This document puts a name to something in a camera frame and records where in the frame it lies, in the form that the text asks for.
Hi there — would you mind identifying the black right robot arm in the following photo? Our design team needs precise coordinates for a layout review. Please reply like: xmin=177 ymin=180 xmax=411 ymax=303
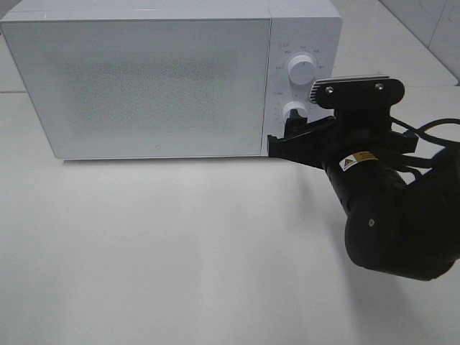
xmin=267 ymin=75 xmax=459 ymax=281

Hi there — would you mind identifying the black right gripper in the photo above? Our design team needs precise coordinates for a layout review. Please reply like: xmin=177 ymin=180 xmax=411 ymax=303
xmin=267 ymin=78 xmax=418 ymax=170

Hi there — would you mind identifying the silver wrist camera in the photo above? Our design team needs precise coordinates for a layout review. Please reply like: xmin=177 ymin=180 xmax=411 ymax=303
xmin=307 ymin=73 xmax=391 ymax=105

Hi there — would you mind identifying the white microwave oven body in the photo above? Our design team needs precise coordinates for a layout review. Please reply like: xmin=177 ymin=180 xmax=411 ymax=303
xmin=1 ymin=1 xmax=342 ymax=159

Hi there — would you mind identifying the white microwave door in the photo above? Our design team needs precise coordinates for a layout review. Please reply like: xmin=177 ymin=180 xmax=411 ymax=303
xmin=1 ymin=19 xmax=270 ymax=160

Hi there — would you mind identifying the white dial knob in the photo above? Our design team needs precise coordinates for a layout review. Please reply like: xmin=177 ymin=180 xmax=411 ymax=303
xmin=287 ymin=52 xmax=316 ymax=86
xmin=281 ymin=101 xmax=308 ymax=123

